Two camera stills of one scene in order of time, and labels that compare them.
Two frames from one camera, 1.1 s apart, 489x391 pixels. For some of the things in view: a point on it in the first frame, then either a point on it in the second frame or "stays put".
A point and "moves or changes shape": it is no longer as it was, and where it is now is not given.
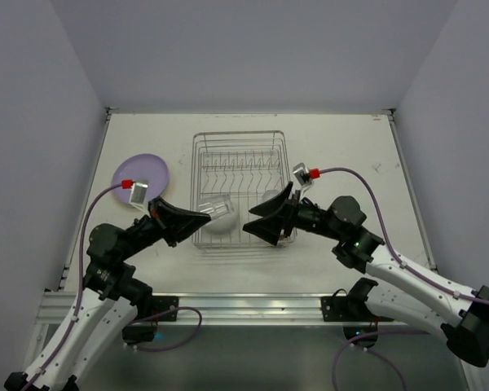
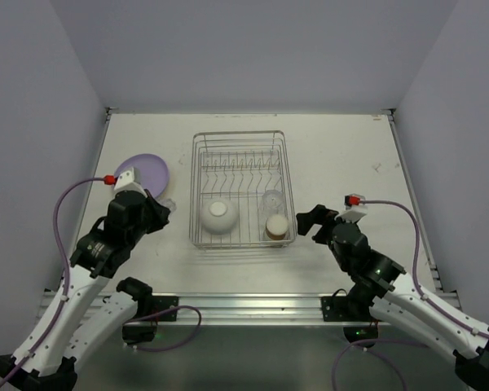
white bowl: (222, 225) stays put
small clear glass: (217, 206) moves or changes shape
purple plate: (141, 167) stays put
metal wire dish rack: (232, 172) stays put
